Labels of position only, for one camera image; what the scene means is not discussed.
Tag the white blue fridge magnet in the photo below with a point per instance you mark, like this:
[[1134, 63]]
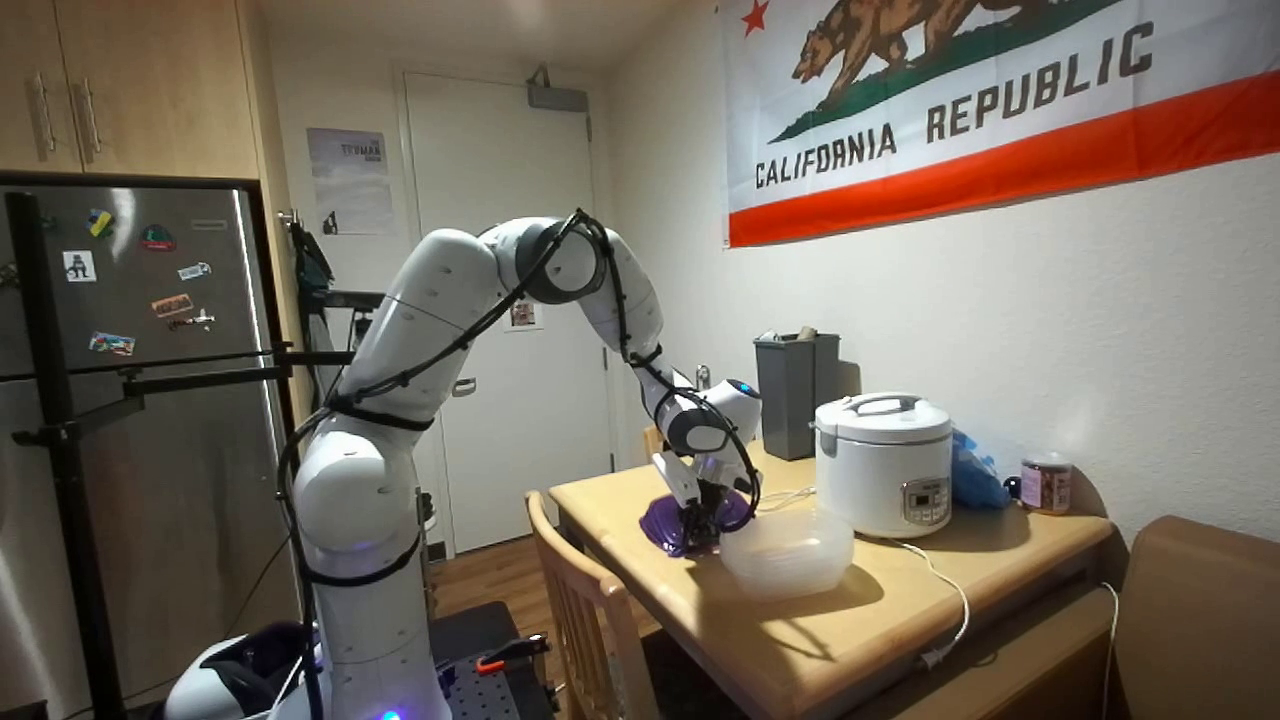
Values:
[[193, 268]]

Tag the white photo fridge magnet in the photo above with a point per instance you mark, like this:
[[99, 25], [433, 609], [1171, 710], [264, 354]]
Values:
[[76, 265]]

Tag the purple bowl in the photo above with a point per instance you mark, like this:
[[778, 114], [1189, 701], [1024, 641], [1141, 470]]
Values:
[[663, 525]]

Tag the orange rectangular fridge magnet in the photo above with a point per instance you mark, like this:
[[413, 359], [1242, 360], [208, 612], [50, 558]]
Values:
[[168, 305]]

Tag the yellow green fridge magnet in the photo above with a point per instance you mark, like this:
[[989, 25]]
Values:
[[100, 224]]

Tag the paper sheet on wall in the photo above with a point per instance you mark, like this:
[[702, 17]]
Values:
[[347, 155]]

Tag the wooden chair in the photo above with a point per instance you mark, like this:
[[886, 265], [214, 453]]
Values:
[[586, 627]]

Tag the California Republic flag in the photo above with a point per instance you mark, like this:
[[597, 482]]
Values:
[[1002, 134]]

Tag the colourful wide fridge magnet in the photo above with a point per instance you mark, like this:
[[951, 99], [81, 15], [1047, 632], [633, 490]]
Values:
[[111, 347]]

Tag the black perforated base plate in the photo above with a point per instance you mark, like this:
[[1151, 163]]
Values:
[[503, 692]]

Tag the grey door closer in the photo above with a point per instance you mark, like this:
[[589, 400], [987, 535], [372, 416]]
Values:
[[558, 92]]

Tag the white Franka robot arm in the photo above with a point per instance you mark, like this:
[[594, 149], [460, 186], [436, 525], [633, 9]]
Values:
[[372, 535]]

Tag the white rounded device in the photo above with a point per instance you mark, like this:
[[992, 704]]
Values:
[[224, 680]]

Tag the clear plastic bowl stack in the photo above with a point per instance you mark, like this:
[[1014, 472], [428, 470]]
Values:
[[787, 554]]

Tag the hanging black garment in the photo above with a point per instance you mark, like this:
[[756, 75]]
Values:
[[308, 265]]

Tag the red round fridge magnet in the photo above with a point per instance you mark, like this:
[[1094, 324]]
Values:
[[158, 236]]

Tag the dark grey bin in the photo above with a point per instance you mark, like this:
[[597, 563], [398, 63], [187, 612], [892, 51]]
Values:
[[798, 392]]

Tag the white rice cooker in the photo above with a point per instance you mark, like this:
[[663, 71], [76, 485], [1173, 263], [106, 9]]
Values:
[[881, 464]]

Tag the black metal stand frame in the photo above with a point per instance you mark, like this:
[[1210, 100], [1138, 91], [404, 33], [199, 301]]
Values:
[[60, 464]]

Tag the white door with closer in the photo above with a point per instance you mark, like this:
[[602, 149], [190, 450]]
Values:
[[535, 442]]

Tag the blue cloth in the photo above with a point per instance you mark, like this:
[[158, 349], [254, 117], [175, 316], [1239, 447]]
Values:
[[979, 472]]

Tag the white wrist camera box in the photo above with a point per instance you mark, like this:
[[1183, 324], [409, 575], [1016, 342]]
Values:
[[736, 407]]

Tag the white cross fridge magnet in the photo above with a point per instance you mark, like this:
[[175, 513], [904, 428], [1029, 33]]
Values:
[[202, 323]]

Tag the small round canister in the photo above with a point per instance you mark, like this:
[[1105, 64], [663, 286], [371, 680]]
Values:
[[1047, 485]]

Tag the wooden wall cabinet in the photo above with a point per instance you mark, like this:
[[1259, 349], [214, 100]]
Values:
[[162, 82]]

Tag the stainless steel refrigerator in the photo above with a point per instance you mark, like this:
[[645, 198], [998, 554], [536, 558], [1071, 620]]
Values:
[[175, 535]]

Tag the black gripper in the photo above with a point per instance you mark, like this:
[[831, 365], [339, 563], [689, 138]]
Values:
[[714, 495]]

